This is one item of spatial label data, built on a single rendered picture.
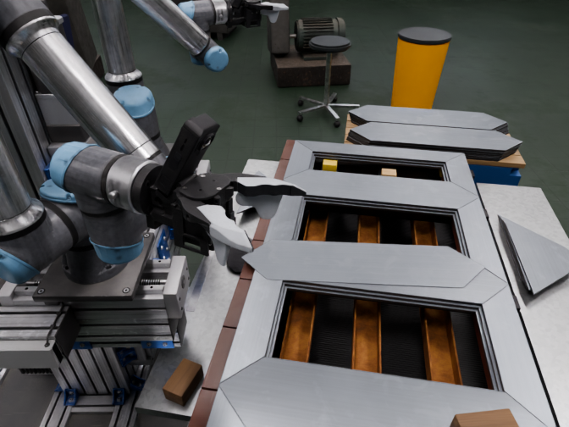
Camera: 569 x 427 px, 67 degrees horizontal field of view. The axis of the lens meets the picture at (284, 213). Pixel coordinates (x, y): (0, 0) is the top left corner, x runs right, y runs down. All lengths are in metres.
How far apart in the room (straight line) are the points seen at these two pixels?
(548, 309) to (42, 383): 1.83
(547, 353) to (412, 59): 3.13
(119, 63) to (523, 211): 1.56
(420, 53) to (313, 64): 1.30
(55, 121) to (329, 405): 0.93
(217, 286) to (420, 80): 3.13
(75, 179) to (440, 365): 1.08
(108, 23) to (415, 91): 3.20
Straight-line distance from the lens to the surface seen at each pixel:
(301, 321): 1.38
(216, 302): 1.45
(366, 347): 1.35
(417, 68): 4.15
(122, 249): 0.71
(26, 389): 2.06
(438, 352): 1.39
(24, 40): 0.82
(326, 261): 1.34
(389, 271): 1.34
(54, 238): 0.95
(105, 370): 1.76
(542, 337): 1.46
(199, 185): 0.55
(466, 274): 1.40
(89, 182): 0.63
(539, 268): 1.61
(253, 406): 1.05
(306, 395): 1.06
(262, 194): 0.57
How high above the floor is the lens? 1.76
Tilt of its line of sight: 37 degrees down
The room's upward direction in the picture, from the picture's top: straight up
